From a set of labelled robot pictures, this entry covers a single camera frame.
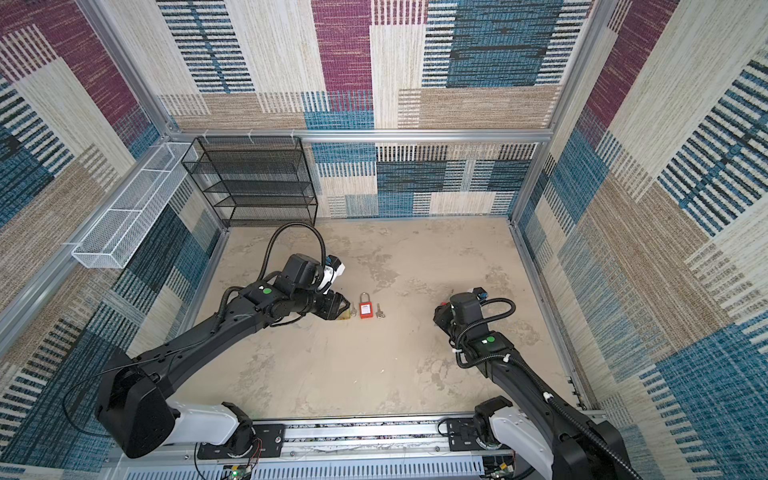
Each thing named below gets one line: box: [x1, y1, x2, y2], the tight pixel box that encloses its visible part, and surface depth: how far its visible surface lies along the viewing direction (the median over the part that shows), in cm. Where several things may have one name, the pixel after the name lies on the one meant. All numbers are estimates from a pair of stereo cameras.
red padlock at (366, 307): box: [359, 292, 374, 319], surface depth 96 cm
